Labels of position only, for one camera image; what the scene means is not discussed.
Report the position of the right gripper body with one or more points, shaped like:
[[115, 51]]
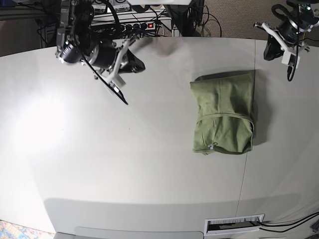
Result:
[[108, 57]]

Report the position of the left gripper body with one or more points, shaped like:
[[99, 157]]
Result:
[[285, 34]]

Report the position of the green T-shirt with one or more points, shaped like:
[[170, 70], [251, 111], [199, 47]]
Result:
[[225, 114]]

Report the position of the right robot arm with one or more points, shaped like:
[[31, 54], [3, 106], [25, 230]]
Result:
[[78, 41]]

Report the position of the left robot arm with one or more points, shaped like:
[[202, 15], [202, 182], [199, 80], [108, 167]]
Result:
[[301, 16]]

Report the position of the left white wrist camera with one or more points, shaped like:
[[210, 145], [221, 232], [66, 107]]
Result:
[[290, 59]]

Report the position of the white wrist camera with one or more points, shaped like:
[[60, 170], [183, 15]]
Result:
[[290, 59], [118, 81]]

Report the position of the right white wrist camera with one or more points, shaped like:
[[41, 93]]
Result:
[[118, 81]]

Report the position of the black power strip red switch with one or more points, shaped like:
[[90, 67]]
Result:
[[139, 26]]

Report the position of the white cable grommet tray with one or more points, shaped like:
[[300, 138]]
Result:
[[234, 225]]

